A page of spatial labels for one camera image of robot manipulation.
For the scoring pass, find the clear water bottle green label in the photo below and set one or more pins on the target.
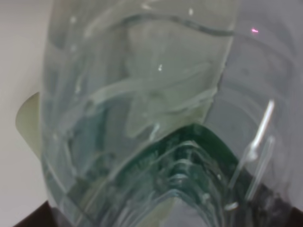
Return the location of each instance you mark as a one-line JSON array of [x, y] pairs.
[[174, 113]]

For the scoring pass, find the pale green plastic cup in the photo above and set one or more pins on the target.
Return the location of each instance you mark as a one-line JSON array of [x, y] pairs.
[[27, 124]]

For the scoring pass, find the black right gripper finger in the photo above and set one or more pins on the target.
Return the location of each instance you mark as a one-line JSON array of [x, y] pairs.
[[45, 216]]

